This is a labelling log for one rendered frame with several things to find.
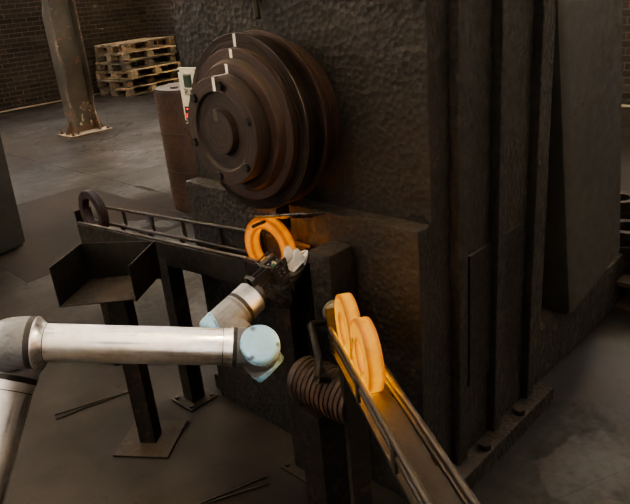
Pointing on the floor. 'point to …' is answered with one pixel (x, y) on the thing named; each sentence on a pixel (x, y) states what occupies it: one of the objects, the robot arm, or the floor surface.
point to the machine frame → (415, 203)
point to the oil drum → (176, 142)
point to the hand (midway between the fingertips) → (304, 255)
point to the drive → (582, 177)
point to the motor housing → (321, 431)
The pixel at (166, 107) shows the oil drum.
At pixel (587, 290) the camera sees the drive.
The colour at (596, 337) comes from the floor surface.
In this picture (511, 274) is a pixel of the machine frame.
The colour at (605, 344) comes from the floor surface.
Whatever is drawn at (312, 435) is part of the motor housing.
